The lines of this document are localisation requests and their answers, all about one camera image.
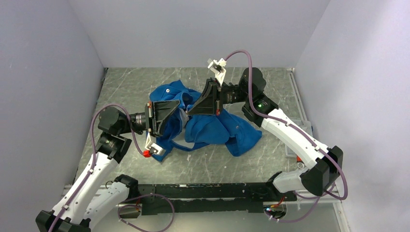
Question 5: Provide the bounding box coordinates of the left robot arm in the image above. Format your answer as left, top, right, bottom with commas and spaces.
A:
35, 101, 179, 232

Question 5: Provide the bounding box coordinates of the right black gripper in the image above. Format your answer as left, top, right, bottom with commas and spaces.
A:
188, 77, 250, 116

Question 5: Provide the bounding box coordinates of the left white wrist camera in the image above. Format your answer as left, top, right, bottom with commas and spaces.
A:
143, 132, 166, 162

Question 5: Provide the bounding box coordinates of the purple cable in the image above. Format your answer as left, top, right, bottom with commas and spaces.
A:
48, 103, 176, 232
224, 49, 349, 224

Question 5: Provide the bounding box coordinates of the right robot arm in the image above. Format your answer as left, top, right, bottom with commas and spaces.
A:
187, 68, 343, 201

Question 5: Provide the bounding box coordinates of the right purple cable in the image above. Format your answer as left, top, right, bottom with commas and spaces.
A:
224, 49, 349, 224

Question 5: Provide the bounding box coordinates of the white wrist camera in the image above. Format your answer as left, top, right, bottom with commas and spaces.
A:
143, 132, 166, 162
207, 58, 227, 87

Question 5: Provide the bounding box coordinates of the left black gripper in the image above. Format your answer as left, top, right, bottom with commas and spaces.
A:
118, 100, 180, 137

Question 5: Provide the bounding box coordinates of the blue zip jacket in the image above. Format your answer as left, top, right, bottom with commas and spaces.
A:
149, 80, 263, 162

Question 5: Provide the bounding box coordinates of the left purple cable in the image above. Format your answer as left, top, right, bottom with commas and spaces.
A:
48, 103, 176, 232

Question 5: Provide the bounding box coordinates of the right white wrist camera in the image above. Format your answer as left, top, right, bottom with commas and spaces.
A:
207, 58, 227, 87

